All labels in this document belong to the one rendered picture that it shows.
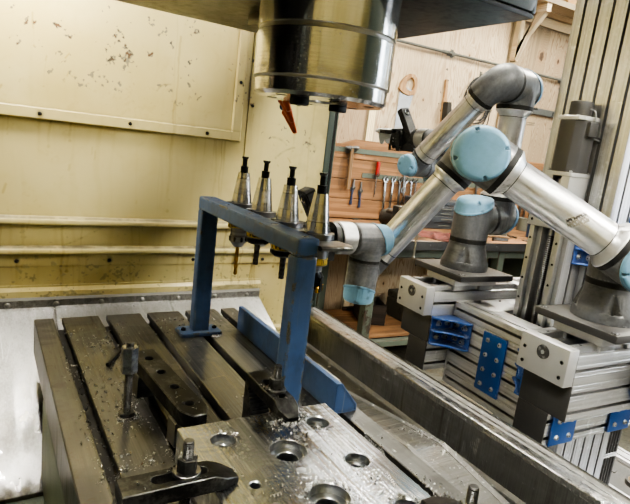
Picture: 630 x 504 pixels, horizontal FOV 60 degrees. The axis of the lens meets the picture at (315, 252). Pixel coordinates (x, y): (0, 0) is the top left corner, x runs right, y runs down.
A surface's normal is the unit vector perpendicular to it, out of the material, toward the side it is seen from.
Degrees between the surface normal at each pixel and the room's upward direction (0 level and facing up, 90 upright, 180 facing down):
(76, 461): 0
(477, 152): 86
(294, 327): 90
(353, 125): 90
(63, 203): 90
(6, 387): 24
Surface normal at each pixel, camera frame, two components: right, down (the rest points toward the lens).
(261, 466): 0.12, -0.97
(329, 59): 0.08, 0.21
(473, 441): -0.85, 0.00
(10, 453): 0.31, -0.80
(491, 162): -0.29, 0.09
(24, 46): 0.51, 0.23
